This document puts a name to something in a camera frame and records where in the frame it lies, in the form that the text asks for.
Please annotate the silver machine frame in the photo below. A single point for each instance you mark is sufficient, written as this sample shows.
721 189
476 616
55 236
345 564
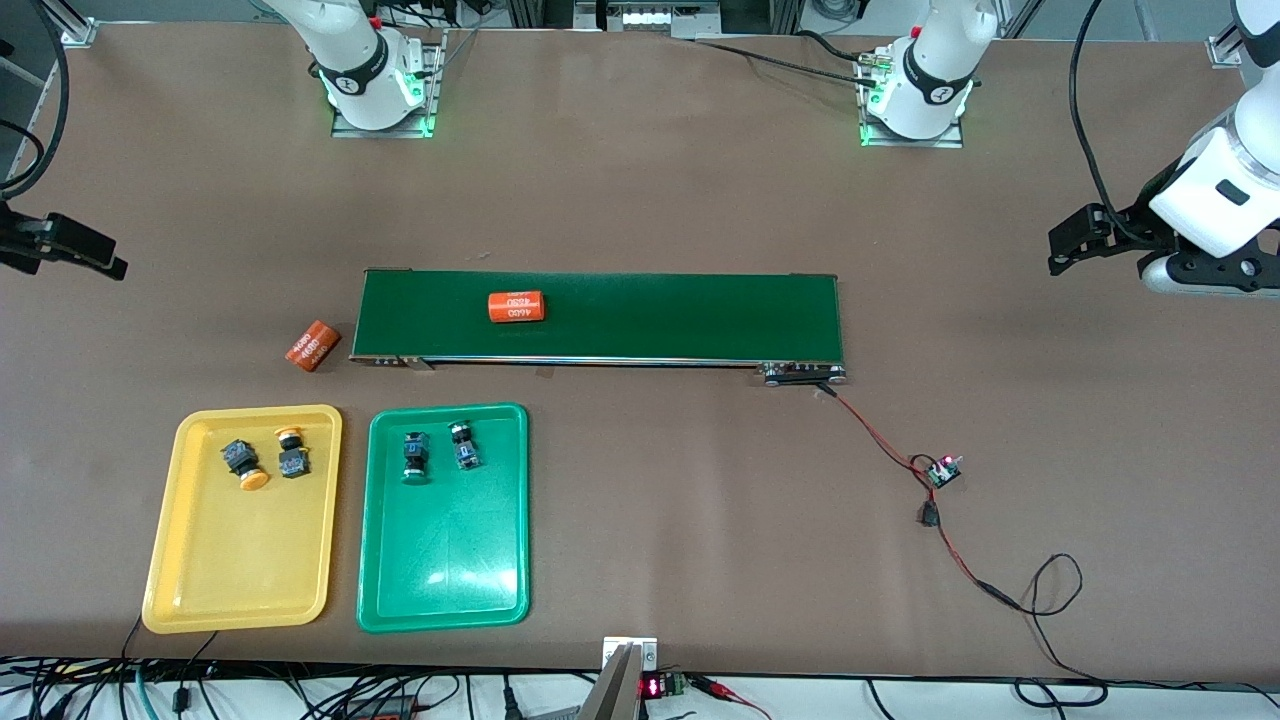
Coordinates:
600 15

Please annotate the red LED display module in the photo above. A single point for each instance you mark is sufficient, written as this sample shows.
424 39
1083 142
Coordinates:
655 687

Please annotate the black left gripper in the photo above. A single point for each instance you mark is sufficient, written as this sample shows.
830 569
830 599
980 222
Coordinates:
1137 217

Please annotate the green plastic tray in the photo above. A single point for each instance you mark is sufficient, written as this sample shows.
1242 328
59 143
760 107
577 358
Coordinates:
443 560

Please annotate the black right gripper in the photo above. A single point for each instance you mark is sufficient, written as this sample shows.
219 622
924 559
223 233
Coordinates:
22 240

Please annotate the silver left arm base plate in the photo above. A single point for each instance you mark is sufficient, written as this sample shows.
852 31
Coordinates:
952 138

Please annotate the orange 4680 battery cylinder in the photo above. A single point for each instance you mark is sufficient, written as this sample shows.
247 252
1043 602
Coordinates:
314 346
516 306

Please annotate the small black inline connector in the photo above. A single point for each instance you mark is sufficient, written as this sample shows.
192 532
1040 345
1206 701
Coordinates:
929 515

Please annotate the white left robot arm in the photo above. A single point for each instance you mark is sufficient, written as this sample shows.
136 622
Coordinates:
1215 195

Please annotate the green conveyor belt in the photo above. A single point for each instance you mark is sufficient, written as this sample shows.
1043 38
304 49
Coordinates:
650 315

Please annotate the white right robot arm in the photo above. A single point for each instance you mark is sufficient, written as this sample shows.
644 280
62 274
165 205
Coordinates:
350 50

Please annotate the grey camera mount pole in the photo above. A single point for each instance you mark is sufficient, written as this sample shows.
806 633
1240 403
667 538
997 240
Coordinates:
610 695

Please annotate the green push button switch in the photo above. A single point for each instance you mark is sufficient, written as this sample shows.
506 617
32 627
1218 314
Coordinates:
415 458
465 446

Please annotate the aluminium frame profile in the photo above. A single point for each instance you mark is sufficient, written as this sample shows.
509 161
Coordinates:
1225 50
78 33

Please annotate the red clip lead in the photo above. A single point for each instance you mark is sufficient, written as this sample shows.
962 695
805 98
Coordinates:
722 690

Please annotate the yellow push button switch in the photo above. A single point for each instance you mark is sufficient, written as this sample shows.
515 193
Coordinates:
291 455
243 462

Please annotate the yellow plastic tray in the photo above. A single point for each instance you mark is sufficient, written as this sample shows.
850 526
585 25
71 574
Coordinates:
243 550

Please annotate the silver mounting bracket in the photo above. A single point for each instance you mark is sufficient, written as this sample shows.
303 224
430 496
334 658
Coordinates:
612 645

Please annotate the small green circuit board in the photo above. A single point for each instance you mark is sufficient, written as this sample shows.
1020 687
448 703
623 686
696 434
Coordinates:
942 471

